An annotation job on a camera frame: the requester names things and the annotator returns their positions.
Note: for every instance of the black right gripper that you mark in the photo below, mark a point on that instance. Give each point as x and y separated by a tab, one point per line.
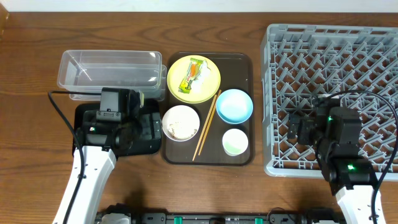
293	127

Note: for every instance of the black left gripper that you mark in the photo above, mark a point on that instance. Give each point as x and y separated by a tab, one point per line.
154	128

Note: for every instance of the white bowl with rice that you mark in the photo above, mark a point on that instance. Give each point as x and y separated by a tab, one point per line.
180	123

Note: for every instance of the green snack wrapper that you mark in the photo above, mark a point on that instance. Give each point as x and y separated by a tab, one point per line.
194	69

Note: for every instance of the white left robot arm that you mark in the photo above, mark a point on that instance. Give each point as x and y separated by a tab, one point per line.
91	169

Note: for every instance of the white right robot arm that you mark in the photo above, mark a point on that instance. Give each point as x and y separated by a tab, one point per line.
351	177

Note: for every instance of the black waste tray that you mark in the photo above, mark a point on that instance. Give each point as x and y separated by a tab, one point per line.
92	132

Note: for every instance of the grey dishwasher rack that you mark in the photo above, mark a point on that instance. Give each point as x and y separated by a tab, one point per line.
308	69

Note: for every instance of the yellow plate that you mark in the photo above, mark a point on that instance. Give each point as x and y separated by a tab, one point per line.
178	70

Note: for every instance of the dark brown serving tray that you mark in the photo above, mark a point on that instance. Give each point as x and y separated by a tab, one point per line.
236	73

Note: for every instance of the small white green cup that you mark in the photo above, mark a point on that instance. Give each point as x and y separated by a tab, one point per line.
235	142

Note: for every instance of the light blue bowl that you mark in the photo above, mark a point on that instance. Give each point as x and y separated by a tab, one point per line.
234	106

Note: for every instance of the left wooden chopstick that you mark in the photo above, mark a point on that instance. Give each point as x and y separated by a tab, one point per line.
204	127

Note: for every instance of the wooden chopstick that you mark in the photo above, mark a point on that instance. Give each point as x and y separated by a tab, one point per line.
208	125
204	127

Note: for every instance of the clear plastic bin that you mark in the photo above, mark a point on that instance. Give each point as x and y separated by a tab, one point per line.
92	70

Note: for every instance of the right wooden chopstick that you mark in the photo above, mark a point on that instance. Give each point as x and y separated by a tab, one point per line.
208	125

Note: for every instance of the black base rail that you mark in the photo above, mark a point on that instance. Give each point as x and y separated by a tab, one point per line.
121	213

